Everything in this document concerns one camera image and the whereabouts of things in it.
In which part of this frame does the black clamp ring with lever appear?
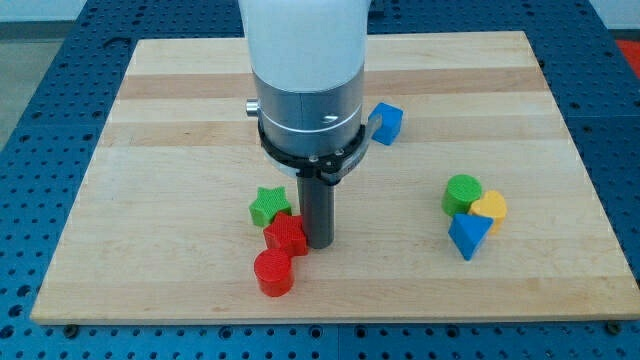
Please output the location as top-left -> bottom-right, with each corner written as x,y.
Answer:
257,114 -> 383,187

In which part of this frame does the yellow heart block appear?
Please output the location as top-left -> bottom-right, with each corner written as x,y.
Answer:
468,190 -> 508,235

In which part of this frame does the red star block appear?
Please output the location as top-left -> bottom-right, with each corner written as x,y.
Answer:
263,212 -> 308,257

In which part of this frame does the blue cube block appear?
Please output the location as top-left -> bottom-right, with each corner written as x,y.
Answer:
368,102 -> 404,146

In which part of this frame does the green star block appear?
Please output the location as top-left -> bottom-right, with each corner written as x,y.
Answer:
249,186 -> 291,227

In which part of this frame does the wooden board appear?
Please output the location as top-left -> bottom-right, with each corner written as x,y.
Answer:
31,31 -> 639,325

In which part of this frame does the blue triangle block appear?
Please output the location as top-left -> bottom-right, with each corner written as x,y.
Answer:
448,213 -> 494,261

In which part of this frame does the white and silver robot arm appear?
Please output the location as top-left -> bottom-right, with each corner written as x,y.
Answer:
238,0 -> 370,182

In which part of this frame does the green cylinder block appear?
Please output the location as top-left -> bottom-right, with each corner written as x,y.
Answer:
441,174 -> 483,216

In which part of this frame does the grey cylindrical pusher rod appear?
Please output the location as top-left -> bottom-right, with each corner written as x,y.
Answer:
297,177 -> 335,249

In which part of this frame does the red cylinder block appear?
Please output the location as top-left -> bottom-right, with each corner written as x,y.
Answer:
254,248 -> 294,297

